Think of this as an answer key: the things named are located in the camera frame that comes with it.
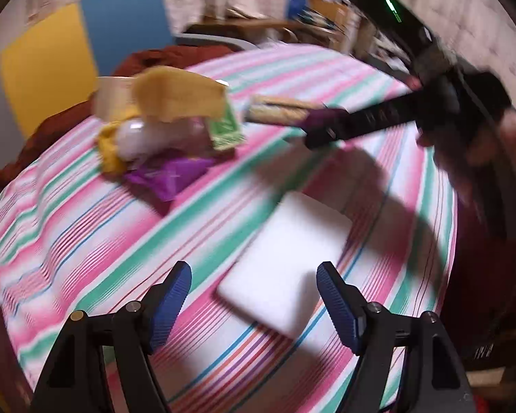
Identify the yellow smiley sock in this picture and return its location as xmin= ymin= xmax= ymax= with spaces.
xmin=95 ymin=115 xmax=138 ymax=177

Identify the green white small box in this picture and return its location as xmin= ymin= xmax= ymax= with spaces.
xmin=206 ymin=100 xmax=246 ymax=152

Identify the cream cardboard box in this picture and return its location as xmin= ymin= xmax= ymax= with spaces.
xmin=92 ymin=76 xmax=135 ymax=122

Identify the clear plastic bottle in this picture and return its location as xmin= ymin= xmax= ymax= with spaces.
xmin=114 ymin=117 xmax=208 ymax=162

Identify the white foam block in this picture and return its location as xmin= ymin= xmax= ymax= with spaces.
xmin=217 ymin=191 xmax=352 ymax=339

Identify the wooden side desk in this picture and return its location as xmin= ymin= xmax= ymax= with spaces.
xmin=184 ymin=0 xmax=361 ymax=54

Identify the person right hand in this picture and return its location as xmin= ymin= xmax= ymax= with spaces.
xmin=417 ymin=108 xmax=516 ymax=205

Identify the yellow sponge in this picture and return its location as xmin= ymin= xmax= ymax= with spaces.
xmin=131 ymin=66 xmax=227 ymax=123

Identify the grey yellow blue headboard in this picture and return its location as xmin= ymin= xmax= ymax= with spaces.
xmin=0 ymin=0 xmax=174 ymax=169

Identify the striped pink green bedspread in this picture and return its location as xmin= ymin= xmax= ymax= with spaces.
xmin=0 ymin=117 xmax=457 ymax=412

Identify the purple snack packet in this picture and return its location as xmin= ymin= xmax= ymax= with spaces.
xmin=125 ymin=151 xmax=216 ymax=202

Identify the small cracker packet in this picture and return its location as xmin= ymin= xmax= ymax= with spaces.
xmin=244 ymin=95 xmax=325 ymax=127

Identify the dark red blanket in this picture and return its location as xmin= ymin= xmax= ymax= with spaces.
xmin=0 ymin=45 xmax=236 ymax=195

